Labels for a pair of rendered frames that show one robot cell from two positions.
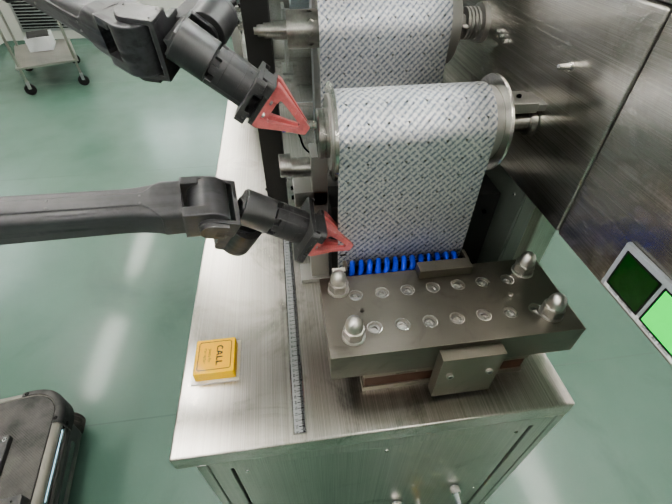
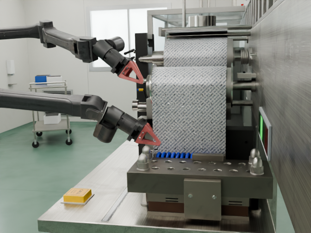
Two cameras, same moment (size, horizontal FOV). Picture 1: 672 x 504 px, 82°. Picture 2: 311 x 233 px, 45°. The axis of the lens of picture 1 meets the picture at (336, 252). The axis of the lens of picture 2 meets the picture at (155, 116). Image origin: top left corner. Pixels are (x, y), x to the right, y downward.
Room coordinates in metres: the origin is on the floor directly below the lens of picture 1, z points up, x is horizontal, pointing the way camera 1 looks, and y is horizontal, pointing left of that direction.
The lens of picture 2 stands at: (-0.65, -0.41, 1.37)
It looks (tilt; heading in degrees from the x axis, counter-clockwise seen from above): 10 degrees down; 19
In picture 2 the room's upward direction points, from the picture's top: 1 degrees counter-clockwise
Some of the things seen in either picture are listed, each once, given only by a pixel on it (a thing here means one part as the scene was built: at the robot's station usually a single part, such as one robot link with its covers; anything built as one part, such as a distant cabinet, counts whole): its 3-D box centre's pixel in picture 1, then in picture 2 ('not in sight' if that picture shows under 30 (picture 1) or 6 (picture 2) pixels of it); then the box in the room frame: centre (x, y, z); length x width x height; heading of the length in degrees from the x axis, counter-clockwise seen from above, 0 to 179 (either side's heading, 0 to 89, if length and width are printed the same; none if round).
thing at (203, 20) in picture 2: not in sight; (202, 22); (1.29, 0.00, 1.50); 0.14 x 0.14 x 0.06
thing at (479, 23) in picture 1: (465, 23); (241, 57); (0.85, -0.25, 1.33); 0.07 x 0.07 x 0.07; 8
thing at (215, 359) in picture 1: (216, 358); (77, 195); (0.38, 0.21, 0.91); 0.07 x 0.07 x 0.02; 8
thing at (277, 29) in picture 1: (270, 30); (146, 58); (0.80, 0.12, 1.33); 0.06 x 0.03 x 0.03; 98
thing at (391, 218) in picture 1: (405, 223); (188, 132); (0.52, -0.12, 1.10); 0.23 x 0.01 x 0.18; 98
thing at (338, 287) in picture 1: (338, 280); (146, 152); (0.44, 0.00, 1.05); 0.04 x 0.04 x 0.04
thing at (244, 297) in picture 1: (311, 110); (193, 133); (1.50, 0.10, 0.88); 2.52 x 0.66 x 0.04; 8
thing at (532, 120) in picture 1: (510, 121); (244, 85); (0.61, -0.28, 1.25); 0.07 x 0.04 x 0.04; 98
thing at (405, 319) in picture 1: (441, 313); (199, 175); (0.41, -0.18, 1.00); 0.40 x 0.16 x 0.06; 98
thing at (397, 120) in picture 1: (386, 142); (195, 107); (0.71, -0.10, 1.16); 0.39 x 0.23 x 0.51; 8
